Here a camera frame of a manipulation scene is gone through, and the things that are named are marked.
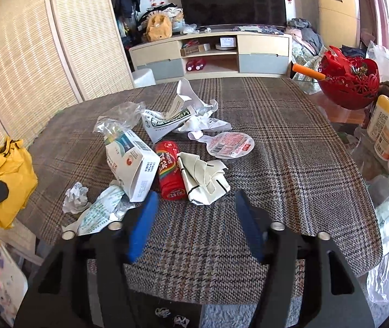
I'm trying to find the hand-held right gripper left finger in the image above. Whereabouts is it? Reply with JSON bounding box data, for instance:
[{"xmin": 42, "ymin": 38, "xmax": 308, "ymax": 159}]
[{"xmin": 13, "ymin": 191, "xmax": 161, "ymax": 328}]

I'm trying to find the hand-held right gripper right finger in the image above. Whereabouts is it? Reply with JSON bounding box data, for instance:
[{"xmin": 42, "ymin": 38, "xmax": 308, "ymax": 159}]
[{"xmin": 234, "ymin": 190, "xmax": 376, "ymax": 328}]

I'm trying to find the white medicine box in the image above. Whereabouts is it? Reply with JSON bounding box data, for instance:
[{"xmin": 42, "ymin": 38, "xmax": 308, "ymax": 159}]
[{"xmin": 105, "ymin": 129, "xmax": 161, "ymax": 203}]

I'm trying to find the white paper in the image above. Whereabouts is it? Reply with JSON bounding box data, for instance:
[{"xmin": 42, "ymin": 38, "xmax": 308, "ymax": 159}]
[{"xmin": 177, "ymin": 153, "xmax": 231, "ymax": 206}]

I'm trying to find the clear plastic bag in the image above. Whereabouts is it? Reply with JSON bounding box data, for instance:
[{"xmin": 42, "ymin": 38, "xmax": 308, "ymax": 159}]
[{"xmin": 94, "ymin": 102, "xmax": 146, "ymax": 144}]

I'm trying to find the yellow cloth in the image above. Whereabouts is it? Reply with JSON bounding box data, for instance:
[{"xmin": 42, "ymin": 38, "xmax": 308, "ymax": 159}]
[{"xmin": 0, "ymin": 137, "xmax": 38, "ymax": 248}]

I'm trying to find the green print foil pouch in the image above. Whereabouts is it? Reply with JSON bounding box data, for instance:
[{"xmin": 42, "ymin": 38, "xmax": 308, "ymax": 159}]
[{"xmin": 61, "ymin": 181, "xmax": 137, "ymax": 236}]

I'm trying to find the red candy can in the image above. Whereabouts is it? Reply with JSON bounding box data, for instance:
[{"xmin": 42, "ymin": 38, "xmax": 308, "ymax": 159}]
[{"xmin": 155, "ymin": 141, "xmax": 185, "ymax": 201}]

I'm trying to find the plaid tablecloth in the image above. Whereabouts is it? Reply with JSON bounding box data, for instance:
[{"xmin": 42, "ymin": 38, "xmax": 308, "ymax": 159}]
[{"xmin": 17, "ymin": 77, "xmax": 383, "ymax": 301}]

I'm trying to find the crumpled paper ball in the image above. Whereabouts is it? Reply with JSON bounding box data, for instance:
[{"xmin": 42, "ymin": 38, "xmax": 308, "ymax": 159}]
[{"xmin": 62, "ymin": 182, "xmax": 92, "ymax": 214}]

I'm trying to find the round peel-off lid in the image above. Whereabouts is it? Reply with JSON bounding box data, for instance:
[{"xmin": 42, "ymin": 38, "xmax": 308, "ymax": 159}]
[{"xmin": 206, "ymin": 130, "xmax": 255, "ymax": 159}]

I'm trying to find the grey shaggy rug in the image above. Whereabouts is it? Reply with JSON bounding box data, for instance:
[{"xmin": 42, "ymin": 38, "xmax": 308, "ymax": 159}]
[{"xmin": 199, "ymin": 294, "xmax": 267, "ymax": 328}]

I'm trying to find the crumpled white tissue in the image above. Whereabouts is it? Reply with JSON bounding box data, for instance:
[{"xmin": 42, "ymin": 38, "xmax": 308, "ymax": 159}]
[{"xmin": 177, "ymin": 114, "xmax": 233, "ymax": 141}]

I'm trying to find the woven sliding door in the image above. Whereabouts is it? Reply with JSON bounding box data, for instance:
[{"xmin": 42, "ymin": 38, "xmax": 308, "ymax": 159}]
[
  {"xmin": 0, "ymin": 0, "xmax": 82, "ymax": 158},
  {"xmin": 47, "ymin": 0, "xmax": 134, "ymax": 99}
]

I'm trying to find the crumpled white printed wrapper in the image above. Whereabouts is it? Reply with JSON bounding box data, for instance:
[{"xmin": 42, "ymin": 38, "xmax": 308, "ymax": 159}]
[{"xmin": 169, "ymin": 78, "xmax": 218, "ymax": 118}]

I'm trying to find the red openwork basket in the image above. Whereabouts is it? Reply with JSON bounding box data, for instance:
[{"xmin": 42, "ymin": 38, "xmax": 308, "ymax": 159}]
[{"xmin": 318, "ymin": 45, "xmax": 380, "ymax": 110}]

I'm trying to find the beige grey television stand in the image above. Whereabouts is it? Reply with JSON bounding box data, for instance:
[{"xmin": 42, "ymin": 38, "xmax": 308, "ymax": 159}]
[{"xmin": 128, "ymin": 31, "xmax": 292, "ymax": 80}]

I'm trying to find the pile of clothes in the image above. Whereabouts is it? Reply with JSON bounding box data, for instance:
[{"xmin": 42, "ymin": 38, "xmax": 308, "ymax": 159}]
[{"xmin": 288, "ymin": 17, "xmax": 325, "ymax": 62}]

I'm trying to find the yellow plush toy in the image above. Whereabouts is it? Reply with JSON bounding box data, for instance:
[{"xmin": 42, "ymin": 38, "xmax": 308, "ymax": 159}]
[{"xmin": 145, "ymin": 14, "xmax": 173, "ymax": 42}]

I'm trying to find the translucent plastic bag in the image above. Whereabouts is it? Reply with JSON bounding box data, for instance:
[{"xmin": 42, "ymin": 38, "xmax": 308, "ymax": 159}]
[{"xmin": 365, "ymin": 41, "xmax": 389, "ymax": 83}]

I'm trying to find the black television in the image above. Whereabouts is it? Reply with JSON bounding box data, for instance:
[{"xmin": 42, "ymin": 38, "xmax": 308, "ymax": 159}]
[{"xmin": 176, "ymin": 0, "xmax": 288, "ymax": 30}]

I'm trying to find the beige standing air conditioner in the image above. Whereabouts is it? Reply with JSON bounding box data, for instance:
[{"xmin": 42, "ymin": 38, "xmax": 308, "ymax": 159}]
[{"xmin": 312, "ymin": 0, "xmax": 359, "ymax": 50}]

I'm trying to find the pink curtain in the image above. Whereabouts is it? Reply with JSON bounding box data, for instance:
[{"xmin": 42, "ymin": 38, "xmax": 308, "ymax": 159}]
[{"xmin": 359, "ymin": 0, "xmax": 389, "ymax": 42}]

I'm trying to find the orange handle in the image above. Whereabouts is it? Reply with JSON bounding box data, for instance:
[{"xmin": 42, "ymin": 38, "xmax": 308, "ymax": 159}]
[{"xmin": 292, "ymin": 63, "xmax": 327, "ymax": 81}]

